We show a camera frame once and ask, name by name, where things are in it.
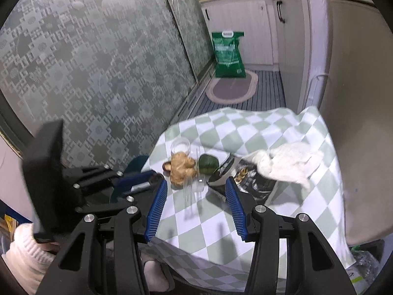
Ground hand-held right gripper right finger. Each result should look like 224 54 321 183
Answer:
225 177 358 295

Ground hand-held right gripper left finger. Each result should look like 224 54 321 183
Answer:
34 180 168 295

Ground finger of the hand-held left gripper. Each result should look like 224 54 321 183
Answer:
63 164 155 195
75 191 154 222

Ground dark green vegetable scrap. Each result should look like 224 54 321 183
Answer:
198 154 219 174

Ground clear plastic cup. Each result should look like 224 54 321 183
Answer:
170 137 191 157
183 147 206 207

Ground person's left forearm white sleeve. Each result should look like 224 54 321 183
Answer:
1 223 62 295

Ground black printed snack packet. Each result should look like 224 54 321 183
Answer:
235 160 277 204

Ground black white snack wrapper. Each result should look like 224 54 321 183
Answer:
206 154 243 197

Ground green white checkered tablecloth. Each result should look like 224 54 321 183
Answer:
144 106 357 295

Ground ginger root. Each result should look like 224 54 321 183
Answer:
170 152 197 187

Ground crumpled white tissue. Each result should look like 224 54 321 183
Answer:
252 141 324 190

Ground patterned frosted glass door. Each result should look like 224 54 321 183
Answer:
0 0 198 163
160 0 215 79

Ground oval pink floor mat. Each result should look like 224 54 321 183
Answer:
206 71 259 105

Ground blue striped carpet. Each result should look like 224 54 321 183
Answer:
187 69 287 120

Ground clear plastic bag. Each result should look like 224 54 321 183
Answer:
348 241 385 287

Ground green rice bag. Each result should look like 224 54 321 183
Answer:
211 31 246 79

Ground beige refrigerator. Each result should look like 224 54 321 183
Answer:
318 0 393 246

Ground tall white kitchen cabinet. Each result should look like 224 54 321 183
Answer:
272 0 332 114

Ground low white kitchen cabinet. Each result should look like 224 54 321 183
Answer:
199 0 274 66

